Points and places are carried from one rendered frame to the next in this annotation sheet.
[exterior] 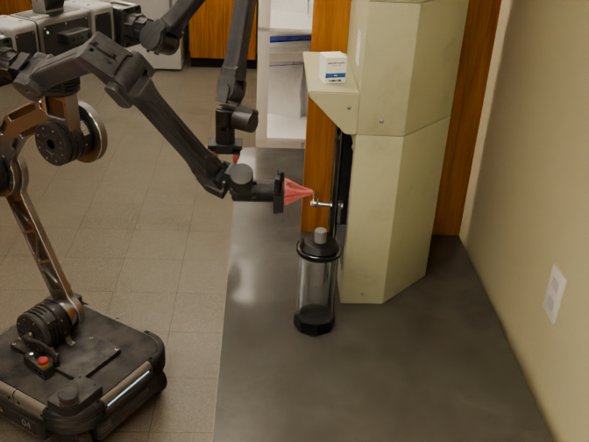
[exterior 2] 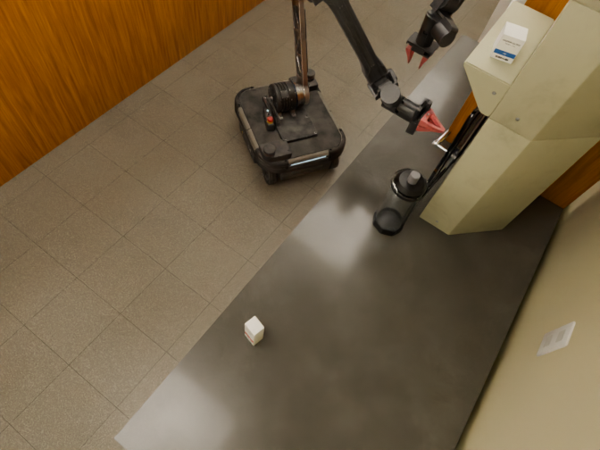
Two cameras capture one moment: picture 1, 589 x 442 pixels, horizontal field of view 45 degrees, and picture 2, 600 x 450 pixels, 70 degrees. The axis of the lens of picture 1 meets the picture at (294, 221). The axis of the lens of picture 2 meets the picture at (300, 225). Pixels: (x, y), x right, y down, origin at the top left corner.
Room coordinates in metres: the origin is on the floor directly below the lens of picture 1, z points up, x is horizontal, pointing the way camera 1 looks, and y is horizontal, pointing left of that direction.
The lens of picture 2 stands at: (0.64, -0.17, 2.12)
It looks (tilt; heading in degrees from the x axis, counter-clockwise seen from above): 60 degrees down; 28
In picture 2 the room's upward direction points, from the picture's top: 13 degrees clockwise
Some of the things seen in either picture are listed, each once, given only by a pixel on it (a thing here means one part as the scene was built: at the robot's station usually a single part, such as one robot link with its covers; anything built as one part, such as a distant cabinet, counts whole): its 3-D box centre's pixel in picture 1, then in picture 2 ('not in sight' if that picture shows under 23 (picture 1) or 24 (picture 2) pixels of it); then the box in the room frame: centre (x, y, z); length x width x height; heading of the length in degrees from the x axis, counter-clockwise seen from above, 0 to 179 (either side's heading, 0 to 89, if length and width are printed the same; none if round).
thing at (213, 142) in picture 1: (225, 136); (425, 37); (1.98, 0.22, 1.21); 0.10 x 0.07 x 0.07; 94
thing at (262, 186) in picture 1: (266, 190); (410, 112); (1.64, 0.08, 1.20); 0.07 x 0.07 x 0.10; 3
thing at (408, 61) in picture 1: (395, 144); (537, 129); (1.71, -0.25, 1.32); 0.32 x 0.25 x 0.77; 3
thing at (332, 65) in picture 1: (332, 67); (508, 43); (1.62, -0.07, 1.54); 0.05 x 0.05 x 0.06; 17
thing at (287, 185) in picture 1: (294, 196); (429, 126); (1.65, 0.00, 1.19); 0.09 x 0.07 x 0.07; 93
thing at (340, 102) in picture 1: (328, 90); (502, 56); (1.70, -0.06, 1.46); 0.32 x 0.11 x 0.10; 3
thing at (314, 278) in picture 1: (316, 283); (398, 203); (1.45, -0.06, 1.06); 0.11 x 0.11 x 0.21
